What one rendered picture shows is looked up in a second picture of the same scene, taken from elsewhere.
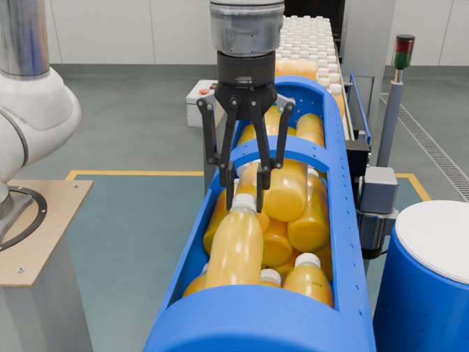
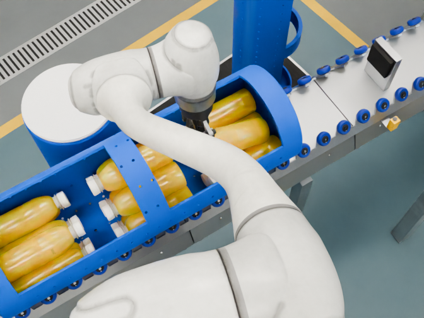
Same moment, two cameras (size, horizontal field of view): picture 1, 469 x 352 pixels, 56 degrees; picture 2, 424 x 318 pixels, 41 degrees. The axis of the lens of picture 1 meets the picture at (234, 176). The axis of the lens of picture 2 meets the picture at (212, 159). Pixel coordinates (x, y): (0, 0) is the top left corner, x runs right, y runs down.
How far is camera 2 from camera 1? 1.43 m
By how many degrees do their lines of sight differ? 80
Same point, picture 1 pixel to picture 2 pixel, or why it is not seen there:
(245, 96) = not seen: hidden behind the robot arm
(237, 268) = (239, 125)
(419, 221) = (67, 128)
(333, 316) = (244, 74)
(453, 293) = not seen: hidden behind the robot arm
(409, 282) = (113, 127)
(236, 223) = (221, 134)
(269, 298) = (261, 86)
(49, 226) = not seen: outside the picture
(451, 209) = (37, 117)
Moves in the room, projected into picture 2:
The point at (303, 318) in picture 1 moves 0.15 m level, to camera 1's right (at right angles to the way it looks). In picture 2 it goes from (258, 75) to (221, 41)
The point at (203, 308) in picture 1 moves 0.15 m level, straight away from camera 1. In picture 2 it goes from (279, 105) to (240, 142)
